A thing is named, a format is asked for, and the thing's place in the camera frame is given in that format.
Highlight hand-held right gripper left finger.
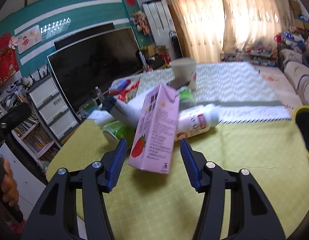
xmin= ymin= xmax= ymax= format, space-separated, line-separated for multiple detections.
xmin=21 ymin=138 xmax=128 ymax=240

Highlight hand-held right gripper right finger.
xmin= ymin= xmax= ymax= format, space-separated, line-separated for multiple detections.
xmin=180 ymin=139 xmax=286 ymax=240

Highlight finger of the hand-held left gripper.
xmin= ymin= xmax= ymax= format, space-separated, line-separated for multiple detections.
xmin=0 ymin=102 xmax=32 ymax=140

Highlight green yogurt cup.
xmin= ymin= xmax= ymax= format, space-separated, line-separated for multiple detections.
xmin=103 ymin=120 xmax=135 ymax=153
xmin=178 ymin=86 xmax=195 ymax=108

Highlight white bottle with red label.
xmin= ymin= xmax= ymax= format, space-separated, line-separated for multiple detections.
xmin=176 ymin=104 xmax=220 ymax=142

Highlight pink strawberry milk carton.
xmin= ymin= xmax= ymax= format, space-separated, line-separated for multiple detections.
xmin=128 ymin=84 xmax=180 ymax=174

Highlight white bottle with dark cap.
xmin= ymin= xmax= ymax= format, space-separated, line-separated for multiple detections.
xmin=103 ymin=96 xmax=143 ymax=127

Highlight red snack packet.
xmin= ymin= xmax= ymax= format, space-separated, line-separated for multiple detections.
xmin=118 ymin=79 xmax=141 ymax=102

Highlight white paper cup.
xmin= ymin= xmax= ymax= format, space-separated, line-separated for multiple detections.
xmin=169 ymin=57 xmax=197 ymax=90

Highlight person's left hand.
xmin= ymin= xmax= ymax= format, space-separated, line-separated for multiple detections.
xmin=0 ymin=158 xmax=20 ymax=207

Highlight bookshelf with books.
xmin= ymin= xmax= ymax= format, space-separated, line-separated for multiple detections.
xmin=11 ymin=115 xmax=62 ymax=163

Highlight white drawer cabinet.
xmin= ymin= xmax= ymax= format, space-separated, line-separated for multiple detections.
xmin=28 ymin=74 xmax=79 ymax=142

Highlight white paper box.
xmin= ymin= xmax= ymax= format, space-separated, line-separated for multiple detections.
xmin=90 ymin=110 xmax=113 ymax=127

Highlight yellow lattice tablecloth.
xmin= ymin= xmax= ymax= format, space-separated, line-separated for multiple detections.
xmin=46 ymin=119 xmax=309 ymax=240

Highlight clear plastic bag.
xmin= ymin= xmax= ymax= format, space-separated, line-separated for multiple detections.
xmin=79 ymin=99 xmax=98 ymax=116

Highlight clear water bottle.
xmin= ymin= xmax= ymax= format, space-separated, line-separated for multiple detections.
xmin=95 ymin=86 xmax=104 ymax=105

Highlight red and blue box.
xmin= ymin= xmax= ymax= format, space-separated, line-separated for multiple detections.
xmin=112 ymin=79 xmax=130 ymax=91

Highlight chevron patterned tablecloth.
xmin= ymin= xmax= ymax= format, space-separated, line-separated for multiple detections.
xmin=112 ymin=61 xmax=293 ymax=126

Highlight large black television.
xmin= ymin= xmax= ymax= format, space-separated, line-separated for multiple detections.
xmin=47 ymin=26 xmax=145 ymax=121

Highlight brown cardboard box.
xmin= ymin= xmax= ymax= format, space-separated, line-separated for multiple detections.
xmin=144 ymin=44 xmax=168 ymax=58

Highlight black yellow-rimmed object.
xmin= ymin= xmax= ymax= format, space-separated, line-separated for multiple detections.
xmin=292 ymin=106 xmax=309 ymax=166

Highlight black tower fan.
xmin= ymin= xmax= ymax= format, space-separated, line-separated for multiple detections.
xmin=169 ymin=30 xmax=184 ymax=58

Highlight low shelf of toys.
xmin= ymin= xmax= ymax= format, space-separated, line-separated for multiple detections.
xmin=220 ymin=42 xmax=280 ymax=67

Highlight beige sofa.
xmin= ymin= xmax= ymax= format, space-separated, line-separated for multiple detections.
xmin=278 ymin=42 xmax=309 ymax=107

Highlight artificial flower bunch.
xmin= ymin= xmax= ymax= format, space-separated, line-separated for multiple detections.
xmin=131 ymin=9 xmax=152 ymax=35

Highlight cream patterned curtains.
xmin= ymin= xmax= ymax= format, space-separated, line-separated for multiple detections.
xmin=150 ymin=0 xmax=293 ymax=63

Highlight white standing air conditioner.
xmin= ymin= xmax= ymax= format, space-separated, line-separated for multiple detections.
xmin=142 ymin=0 xmax=175 ymax=47

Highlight stacked cardboard boxes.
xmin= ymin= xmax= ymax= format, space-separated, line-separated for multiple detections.
xmin=289 ymin=0 xmax=303 ymax=18

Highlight red wall poster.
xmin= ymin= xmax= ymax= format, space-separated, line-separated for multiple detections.
xmin=0 ymin=32 xmax=20 ymax=88

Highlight wall picture with figures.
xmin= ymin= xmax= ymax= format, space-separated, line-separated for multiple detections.
xmin=15 ymin=25 xmax=43 ymax=55

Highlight crystal wall decoration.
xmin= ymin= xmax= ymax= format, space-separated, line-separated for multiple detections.
xmin=41 ymin=17 xmax=71 ymax=40

